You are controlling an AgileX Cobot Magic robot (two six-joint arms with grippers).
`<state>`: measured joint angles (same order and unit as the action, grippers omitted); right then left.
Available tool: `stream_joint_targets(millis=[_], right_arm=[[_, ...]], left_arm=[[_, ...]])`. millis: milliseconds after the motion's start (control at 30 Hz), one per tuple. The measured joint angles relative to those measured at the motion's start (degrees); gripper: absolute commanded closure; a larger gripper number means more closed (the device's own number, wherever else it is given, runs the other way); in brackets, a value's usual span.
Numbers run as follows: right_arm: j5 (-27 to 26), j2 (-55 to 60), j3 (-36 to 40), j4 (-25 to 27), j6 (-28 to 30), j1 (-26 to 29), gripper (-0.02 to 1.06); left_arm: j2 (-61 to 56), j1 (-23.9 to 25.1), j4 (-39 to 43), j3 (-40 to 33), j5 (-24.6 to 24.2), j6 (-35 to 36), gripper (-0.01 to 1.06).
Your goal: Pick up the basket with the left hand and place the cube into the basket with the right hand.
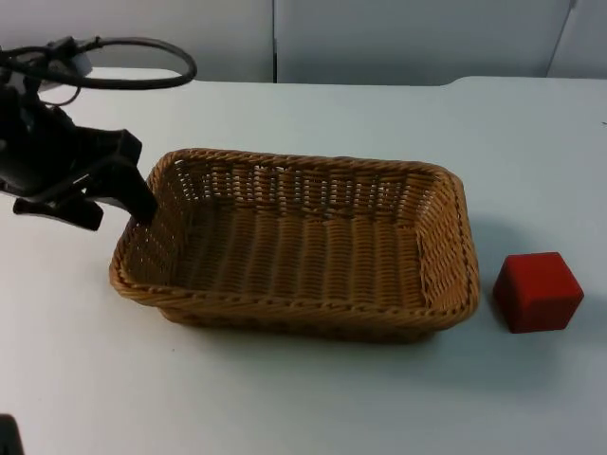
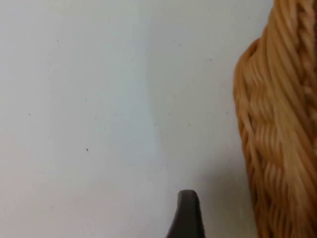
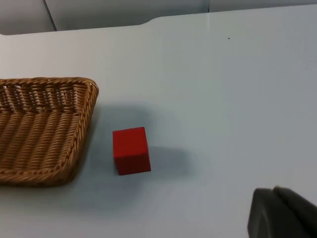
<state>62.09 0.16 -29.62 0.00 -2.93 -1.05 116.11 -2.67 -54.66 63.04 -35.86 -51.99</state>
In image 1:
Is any red cube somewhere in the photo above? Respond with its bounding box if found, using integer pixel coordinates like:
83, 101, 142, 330
491, 251, 585, 336

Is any pale brown wicker basket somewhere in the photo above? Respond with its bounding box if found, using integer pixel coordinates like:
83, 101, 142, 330
108, 147, 481, 345

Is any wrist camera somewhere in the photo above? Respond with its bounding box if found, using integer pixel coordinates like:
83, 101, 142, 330
41, 36, 94, 92

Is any black cable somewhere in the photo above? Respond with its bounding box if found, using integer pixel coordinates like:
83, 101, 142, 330
0, 36, 198, 92

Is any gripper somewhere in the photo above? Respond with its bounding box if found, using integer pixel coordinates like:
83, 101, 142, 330
0, 104, 158, 232

